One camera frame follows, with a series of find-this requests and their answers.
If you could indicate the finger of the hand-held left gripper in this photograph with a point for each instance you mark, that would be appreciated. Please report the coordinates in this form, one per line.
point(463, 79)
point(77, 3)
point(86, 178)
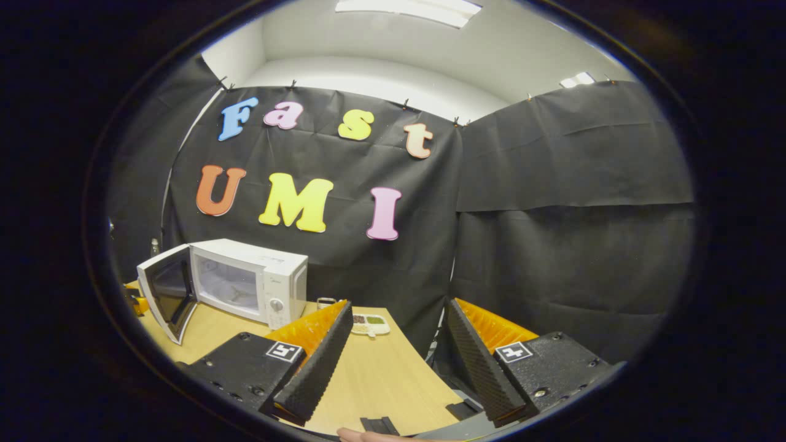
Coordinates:
point(141, 306)

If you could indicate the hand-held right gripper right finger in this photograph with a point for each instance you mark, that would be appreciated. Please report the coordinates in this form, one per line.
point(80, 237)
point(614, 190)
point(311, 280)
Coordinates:
point(482, 374)

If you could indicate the white microwave oven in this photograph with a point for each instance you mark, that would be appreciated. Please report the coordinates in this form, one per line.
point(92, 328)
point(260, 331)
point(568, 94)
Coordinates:
point(282, 270)

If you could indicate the white compartment food tray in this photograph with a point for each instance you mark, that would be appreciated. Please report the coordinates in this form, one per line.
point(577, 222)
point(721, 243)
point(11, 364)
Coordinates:
point(371, 324)

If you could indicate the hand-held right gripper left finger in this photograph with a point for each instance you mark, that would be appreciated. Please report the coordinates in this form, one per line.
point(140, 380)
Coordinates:
point(316, 374)

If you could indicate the large ceiling light panel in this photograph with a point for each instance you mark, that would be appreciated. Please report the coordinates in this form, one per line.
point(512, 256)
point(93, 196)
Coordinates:
point(411, 11)

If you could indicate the small ceiling light panel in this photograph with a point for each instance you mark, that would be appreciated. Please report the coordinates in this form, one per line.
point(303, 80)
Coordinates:
point(577, 80)

